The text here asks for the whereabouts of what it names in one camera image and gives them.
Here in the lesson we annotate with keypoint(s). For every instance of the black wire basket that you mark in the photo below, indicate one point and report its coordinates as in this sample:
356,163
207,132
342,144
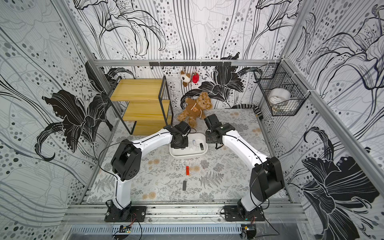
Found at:
278,75

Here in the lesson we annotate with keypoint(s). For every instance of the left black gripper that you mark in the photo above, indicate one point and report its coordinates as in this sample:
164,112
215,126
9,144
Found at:
184,143

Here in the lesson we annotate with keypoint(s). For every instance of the small circuit board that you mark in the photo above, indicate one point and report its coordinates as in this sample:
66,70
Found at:
125,229

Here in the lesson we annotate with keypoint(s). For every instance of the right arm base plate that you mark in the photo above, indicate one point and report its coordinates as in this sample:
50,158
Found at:
238,213

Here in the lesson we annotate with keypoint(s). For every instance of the red hanging plush toy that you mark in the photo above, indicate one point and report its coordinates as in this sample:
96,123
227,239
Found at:
195,78

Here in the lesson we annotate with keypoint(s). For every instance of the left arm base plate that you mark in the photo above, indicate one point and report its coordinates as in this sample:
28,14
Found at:
128,214

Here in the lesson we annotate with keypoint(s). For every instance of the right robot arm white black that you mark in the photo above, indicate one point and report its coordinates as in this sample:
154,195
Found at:
266,172

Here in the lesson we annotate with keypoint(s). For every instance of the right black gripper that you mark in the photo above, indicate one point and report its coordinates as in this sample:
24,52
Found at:
214,139

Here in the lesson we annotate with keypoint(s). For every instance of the small hanging plush dog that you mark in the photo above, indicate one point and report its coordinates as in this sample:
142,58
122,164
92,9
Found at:
185,78

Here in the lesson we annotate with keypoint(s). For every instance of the white tape roll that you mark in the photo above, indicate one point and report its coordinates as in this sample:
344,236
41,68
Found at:
278,95

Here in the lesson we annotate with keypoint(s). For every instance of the brown teddy bear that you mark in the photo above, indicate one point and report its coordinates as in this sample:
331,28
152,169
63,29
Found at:
195,109

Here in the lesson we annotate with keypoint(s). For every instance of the striped fabric piece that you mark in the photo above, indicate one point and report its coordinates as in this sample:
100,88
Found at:
255,109

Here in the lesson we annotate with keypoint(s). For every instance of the black hook rail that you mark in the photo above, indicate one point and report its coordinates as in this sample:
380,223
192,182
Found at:
192,64

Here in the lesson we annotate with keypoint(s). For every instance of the small black electronics module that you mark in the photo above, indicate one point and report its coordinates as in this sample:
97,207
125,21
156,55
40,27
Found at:
249,231

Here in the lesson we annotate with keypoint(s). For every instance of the white plastic storage box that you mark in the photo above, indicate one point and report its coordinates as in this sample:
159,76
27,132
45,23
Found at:
189,151

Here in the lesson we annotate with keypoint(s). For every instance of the wooden shelf black metal frame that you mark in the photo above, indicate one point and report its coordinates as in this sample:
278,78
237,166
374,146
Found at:
149,106

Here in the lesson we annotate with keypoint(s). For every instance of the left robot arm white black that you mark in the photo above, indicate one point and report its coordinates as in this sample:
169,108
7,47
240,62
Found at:
126,161

